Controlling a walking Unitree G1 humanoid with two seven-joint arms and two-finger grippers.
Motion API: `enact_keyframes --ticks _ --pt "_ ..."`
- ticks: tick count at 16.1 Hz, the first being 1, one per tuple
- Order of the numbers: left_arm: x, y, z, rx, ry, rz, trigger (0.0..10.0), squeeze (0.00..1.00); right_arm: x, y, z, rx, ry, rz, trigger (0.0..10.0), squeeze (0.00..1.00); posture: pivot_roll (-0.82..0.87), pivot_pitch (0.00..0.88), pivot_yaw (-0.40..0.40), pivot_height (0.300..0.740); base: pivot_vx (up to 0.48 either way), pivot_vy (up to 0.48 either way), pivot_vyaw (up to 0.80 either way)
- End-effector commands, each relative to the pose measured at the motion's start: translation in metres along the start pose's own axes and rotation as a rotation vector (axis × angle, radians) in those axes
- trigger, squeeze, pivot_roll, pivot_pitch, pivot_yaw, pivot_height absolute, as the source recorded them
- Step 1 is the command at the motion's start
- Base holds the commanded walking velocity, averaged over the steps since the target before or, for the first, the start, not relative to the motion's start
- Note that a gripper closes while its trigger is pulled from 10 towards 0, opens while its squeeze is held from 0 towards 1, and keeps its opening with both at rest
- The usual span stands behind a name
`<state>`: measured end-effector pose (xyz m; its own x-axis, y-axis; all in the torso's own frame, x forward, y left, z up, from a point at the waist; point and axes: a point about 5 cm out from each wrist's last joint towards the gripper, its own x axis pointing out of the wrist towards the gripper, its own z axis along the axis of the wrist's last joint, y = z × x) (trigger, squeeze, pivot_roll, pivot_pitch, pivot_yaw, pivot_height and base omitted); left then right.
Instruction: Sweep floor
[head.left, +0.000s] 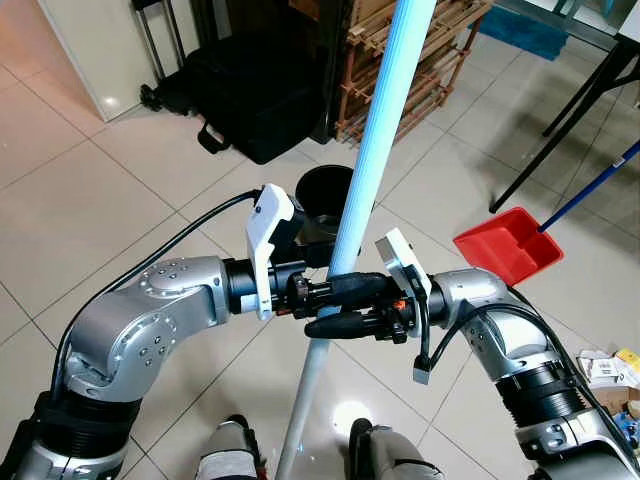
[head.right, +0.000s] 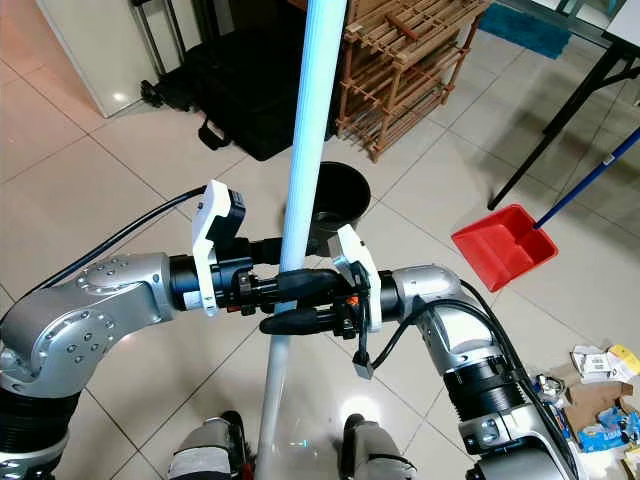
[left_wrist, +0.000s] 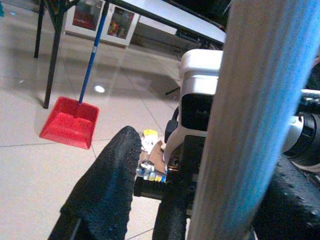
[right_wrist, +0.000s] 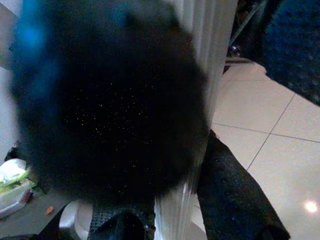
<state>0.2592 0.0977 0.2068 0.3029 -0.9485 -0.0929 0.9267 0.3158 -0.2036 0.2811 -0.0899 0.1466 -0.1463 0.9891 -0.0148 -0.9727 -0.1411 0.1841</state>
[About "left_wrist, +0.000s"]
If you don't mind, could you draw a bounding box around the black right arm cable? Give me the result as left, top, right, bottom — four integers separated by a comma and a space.
163, 106, 181, 138

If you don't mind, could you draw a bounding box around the white top black leg table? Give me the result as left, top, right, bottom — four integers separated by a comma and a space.
33, 0, 227, 110

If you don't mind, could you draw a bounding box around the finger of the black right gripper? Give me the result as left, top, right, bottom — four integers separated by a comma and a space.
151, 196, 190, 240

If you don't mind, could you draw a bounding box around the pale handled red black broom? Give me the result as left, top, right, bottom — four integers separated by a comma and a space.
187, 0, 320, 240

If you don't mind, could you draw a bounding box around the small yellow white packet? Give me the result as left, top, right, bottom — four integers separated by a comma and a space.
142, 128, 159, 138

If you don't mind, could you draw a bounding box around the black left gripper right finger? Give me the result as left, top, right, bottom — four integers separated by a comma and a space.
251, 154, 320, 240

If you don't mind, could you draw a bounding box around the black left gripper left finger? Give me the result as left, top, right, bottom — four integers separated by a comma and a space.
46, 125, 143, 240

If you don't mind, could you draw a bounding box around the white glass-door cabinet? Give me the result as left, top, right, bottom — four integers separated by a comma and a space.
63, 0, 141, 49

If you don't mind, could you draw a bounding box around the white printed paper packet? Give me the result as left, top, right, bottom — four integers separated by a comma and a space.
139, 136, 158, 152

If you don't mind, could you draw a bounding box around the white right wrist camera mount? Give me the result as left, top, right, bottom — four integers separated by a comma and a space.
163, 48, 225, 171

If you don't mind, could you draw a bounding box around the red dustpan blue handle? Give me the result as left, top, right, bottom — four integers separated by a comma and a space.
39, 0, 110, 150

